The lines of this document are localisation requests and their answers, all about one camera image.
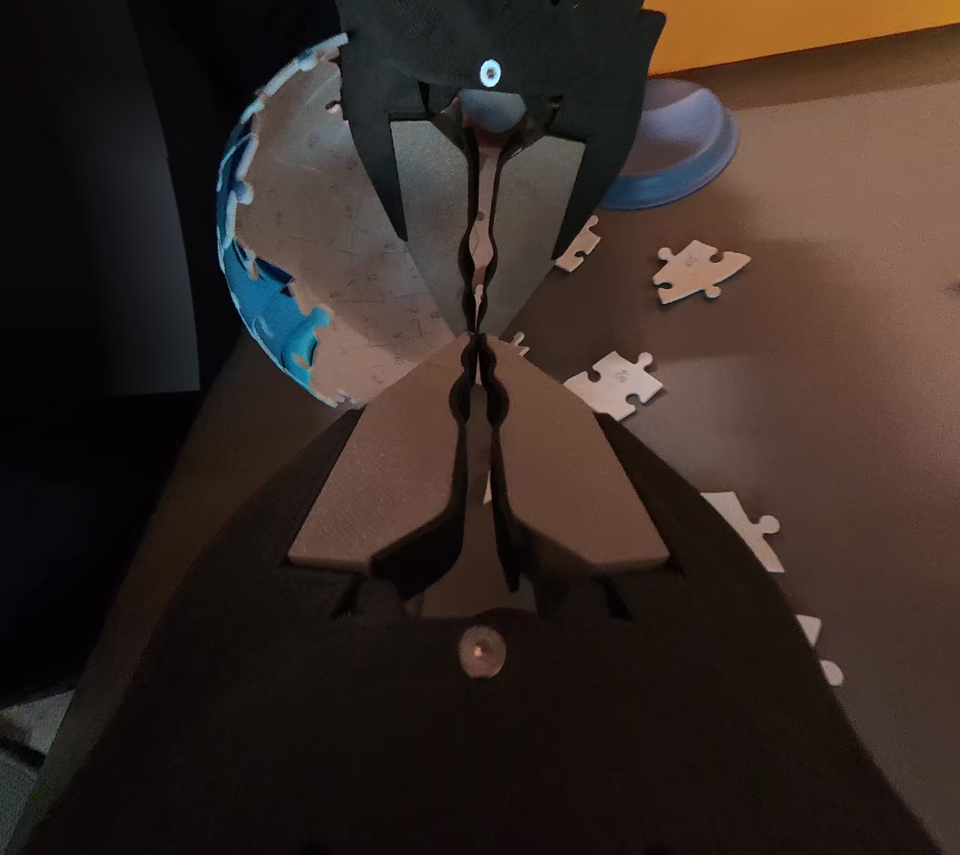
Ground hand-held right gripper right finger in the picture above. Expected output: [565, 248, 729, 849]
[480, 333, 674, 616]

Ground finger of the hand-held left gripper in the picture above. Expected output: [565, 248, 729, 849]
[472, 131, 589, 340]
[388, 117, 481, 337]

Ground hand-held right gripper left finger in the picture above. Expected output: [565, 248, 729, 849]
[285, 333, 480, 605]

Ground white and blue puzzle ball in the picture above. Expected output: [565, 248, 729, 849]
[216, 33, 470, 410]

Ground blue round stand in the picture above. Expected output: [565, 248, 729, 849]
[600, 78, 740, 211]

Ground person's dark clothed body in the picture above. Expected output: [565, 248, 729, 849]
[0, 0, 346, 706]

